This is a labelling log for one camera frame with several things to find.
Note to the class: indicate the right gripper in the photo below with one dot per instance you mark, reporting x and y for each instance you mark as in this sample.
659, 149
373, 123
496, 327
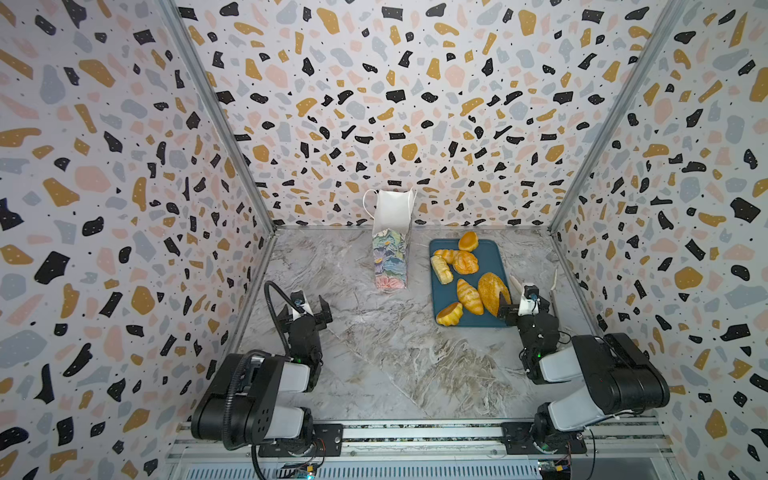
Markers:
527, 318

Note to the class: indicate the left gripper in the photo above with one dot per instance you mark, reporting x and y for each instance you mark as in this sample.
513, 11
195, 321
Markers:
307, 321

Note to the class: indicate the small yellow bread roll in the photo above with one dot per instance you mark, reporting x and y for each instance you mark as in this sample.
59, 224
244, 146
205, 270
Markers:
450, 315

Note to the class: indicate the floral paper bag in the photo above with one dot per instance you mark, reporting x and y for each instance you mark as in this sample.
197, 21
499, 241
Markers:
391, 212

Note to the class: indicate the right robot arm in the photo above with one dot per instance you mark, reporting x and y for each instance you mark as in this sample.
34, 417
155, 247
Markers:
617, 379

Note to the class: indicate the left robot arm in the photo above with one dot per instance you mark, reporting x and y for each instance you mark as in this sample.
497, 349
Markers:
240, 407

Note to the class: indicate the striped croissant bread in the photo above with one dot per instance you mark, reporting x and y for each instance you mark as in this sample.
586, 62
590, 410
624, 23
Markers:
469, 297

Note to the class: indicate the twisted bread stick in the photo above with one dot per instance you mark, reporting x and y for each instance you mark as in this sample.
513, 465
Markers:
449, 256

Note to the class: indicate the teal tray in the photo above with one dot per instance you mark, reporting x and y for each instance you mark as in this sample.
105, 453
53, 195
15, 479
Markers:
444, 295

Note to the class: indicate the round folded bun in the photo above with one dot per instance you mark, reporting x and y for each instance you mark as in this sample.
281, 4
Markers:
465, 263

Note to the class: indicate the small round bun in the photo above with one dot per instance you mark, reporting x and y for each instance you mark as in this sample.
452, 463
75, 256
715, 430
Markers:
469, 242

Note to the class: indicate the pale rectangular pastry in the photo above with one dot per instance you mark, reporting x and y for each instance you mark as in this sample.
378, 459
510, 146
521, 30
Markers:
442, 269

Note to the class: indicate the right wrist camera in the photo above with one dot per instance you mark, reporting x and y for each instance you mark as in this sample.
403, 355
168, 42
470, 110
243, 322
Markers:
529, 301

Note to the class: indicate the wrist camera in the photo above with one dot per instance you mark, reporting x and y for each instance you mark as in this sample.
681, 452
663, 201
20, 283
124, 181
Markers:
529, 301
298, 300

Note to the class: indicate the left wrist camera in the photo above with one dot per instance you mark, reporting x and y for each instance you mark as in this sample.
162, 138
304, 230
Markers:
298, 300

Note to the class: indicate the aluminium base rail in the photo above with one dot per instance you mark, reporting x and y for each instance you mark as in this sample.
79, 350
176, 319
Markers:
632, 447

